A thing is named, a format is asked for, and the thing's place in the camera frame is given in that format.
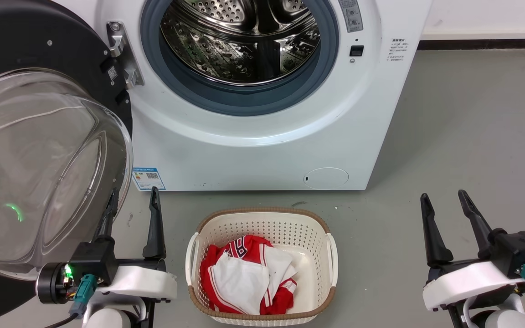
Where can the small white QR sticker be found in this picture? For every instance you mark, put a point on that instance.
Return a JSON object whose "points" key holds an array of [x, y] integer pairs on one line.
{"points": [[112, 73]]}

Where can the silver metal door hinge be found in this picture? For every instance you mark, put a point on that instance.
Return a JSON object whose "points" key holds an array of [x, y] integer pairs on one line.
{"points": [[128, 64]]}

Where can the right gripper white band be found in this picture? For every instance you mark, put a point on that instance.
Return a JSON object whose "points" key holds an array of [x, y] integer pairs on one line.
{"points": [[467, 282]]}

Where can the black round glass washer door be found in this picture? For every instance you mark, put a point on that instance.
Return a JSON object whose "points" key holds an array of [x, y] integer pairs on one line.
{"points": [[16, 45]]}

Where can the black door lock slot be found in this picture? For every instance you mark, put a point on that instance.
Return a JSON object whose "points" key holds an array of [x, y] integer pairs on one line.
{"points": [[356, 50]]}

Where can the grey instruction label sticker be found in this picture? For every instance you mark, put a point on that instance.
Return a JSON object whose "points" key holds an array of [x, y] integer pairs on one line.
{"points": [[351, 16]]}

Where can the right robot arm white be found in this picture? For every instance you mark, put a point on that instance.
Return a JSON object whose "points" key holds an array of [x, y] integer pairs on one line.
{"points": [[495, 319]]}

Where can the small text warning sticker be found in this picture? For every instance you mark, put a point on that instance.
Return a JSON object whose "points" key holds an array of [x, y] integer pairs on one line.
{"points": [[399, 49]]}

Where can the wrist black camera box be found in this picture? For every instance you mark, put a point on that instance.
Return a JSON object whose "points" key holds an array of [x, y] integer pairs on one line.
{"points": [[94, 262], [517, 250]]}

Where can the round white filter cover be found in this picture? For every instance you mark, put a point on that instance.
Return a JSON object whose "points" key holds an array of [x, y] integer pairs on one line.
{"points": [[326, 178]]}

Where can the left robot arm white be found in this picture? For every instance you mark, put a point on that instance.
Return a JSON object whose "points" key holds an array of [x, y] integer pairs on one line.
{"points": [[107, 319]]}

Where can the red and white jersey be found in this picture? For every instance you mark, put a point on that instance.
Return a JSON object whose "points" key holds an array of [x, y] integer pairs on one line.
{"points": [[239, 284]]}

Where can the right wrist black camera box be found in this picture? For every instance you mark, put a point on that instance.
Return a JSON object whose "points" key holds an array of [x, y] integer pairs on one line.
{"points": [[517, 250]]}

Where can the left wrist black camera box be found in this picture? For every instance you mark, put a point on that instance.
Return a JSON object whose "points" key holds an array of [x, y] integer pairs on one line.
{"points": [[94, 262]]}

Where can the cream plastic laundry basket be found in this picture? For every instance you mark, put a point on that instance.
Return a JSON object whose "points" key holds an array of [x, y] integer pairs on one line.
{"points": [[262, 223]]}

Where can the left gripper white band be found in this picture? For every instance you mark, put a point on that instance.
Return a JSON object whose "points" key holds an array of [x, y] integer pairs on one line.
{"points": [[144, 282]]}

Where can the white front-load washing machine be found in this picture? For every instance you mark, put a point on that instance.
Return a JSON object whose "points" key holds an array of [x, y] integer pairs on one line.
{"points": [[267, 155]]}

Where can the blue energy label sticker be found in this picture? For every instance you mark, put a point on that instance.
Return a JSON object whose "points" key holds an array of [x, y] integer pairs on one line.
{"points": [[148, 178]]}

